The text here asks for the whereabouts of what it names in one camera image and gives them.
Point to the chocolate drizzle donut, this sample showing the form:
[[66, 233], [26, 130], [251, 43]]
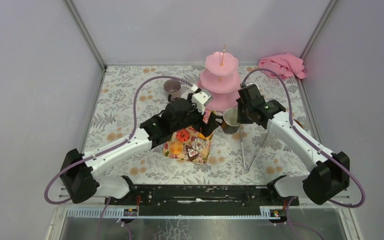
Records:
[[200, 144]]

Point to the floral tablecloth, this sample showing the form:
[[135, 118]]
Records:
[[132, 94]]

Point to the orange round pastry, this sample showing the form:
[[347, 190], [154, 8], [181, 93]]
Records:
[[175, 147]]

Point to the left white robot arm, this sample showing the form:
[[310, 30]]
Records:
[[82, 173]]

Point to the pink cloth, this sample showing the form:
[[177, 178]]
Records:
[[285, 65]]

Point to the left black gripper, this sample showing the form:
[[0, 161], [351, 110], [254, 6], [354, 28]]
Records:
[[208, 122]]

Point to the black mug white inside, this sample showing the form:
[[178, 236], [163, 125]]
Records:
[[229, 121]]

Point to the brown wooden saucer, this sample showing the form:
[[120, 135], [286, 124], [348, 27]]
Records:
[[298, 123]]

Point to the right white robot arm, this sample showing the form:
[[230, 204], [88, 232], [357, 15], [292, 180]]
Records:
[[327, 175]]

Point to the chocolate cake piece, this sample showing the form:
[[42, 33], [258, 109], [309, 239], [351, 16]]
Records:
[[192, 153]]

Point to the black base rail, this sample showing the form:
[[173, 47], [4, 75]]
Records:
[[151, 200]]

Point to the red donut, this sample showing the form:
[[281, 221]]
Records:
[[183, 135]]

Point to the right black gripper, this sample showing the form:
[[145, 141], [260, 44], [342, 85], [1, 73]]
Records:
[[240, 119]]

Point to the metal tongs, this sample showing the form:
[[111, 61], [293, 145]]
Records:
[[247, 168]]

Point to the floral dessert tray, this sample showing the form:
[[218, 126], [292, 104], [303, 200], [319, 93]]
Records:
[[203, 156]]

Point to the pink three-tier cake stand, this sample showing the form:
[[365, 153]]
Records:
[[221, 79]]

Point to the purple mug black handle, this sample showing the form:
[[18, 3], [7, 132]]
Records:
[[172, 89]]

